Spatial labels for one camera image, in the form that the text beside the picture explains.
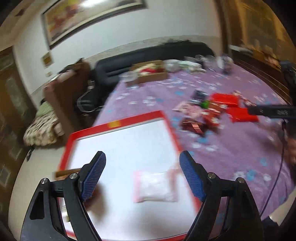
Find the black sofa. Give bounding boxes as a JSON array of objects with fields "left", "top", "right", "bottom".
[{"left": 77, "top": 41, "right": 214, "bottom": 114}]

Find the dark red snack packet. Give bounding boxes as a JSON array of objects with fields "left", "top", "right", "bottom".
[{"left": 180, "top": 117, "right": 207, "bottom": 135}]

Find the red box with white inside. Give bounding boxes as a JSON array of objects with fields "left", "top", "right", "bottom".
[{"left": 58, "top": 111, "right": 204, "bottom": 241}]

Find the black cable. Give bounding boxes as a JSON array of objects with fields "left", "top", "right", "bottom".
[{"left": 261, "top": 119, "right": 288, "bottom": 216}]

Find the small red snack packet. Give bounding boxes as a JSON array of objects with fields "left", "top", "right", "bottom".
[{"left": 202, "top": 109, "right": 221, "bottom": 128}]

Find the purple floral tablecloth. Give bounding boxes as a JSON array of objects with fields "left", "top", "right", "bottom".
[{"left": 92, "top": 62, "right": 294, "bottom": 216}]

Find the dark wooden cabinet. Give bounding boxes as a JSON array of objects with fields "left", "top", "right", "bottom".
[{"left": 0, "top": 46, "right": 36, "bottom": 186}]

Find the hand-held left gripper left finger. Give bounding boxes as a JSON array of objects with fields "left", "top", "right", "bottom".
[{"left": 20, "top": 151, "right": 106, "bottom": 241}]

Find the dark wooden furniture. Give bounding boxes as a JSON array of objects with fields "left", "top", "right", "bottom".
[{"left": 228, "top": 0, "right": 290, "bottom": 61}]

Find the large red snack packet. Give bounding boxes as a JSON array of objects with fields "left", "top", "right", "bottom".
[{"left": 209, "top": 93, "right": 239, "bottom": 108}]

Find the white and pink snack packet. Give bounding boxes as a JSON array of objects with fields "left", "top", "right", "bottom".
[{"left": 133, "top": 170, "right": 178, "bottom": 203}]

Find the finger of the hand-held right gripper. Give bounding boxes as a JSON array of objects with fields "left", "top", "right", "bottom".
[{"left": 247, "top": 105, "right": 296, "bottom": 117}]

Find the framed wall painting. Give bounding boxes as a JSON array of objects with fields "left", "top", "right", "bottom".
[{"left": 41, "top": 0, "right": 147, "bottom": 50}]

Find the clear glass bowl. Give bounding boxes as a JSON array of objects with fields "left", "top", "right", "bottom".
[{"left": 217, "top": 55, "right": 234, "bottom": 73}]

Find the white cloth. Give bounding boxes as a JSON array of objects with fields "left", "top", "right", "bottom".
[{"left": 180, "top": 61, "right": 202, "bottom": 74}]

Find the brown chair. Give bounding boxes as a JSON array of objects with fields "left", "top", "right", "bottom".
[{"left": 44, "top": 59, "right": 93, "bottom": 139}]

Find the clear glass cup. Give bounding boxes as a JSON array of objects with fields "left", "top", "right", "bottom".
[{"left": 120, "top": 71, "right": 139, "bottom": 89}]

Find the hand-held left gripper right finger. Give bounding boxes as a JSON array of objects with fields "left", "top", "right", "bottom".
[{"left": 179, "top": 151, "right": 266, "bottom": 241}]

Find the floral blanket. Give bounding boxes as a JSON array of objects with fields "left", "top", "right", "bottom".
[{"left": 23, "top": 102, "right": 63, "bottom": 147}]

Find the white container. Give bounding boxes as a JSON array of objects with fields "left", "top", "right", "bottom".
[{"left": 164, "top": 60, "right": 180, "bottom": 73}]

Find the cardboard box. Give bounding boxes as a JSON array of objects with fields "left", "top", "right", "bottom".
[{"left": 129, "top": 60, "right": 168, "bottom": 84}]

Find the small yellow wall picture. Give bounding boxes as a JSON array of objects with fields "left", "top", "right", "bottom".
[{"left": 42, "top": 52, "right": 55, "bottom": 68}]

